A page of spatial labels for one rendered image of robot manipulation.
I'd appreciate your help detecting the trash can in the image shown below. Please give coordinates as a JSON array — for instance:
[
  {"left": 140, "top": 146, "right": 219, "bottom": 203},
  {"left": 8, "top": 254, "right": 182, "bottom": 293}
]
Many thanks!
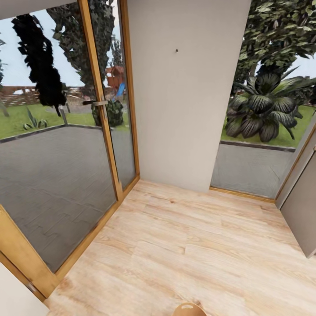
[{"left": 172, "top": 302, "right": 207, "bottom": 316}]

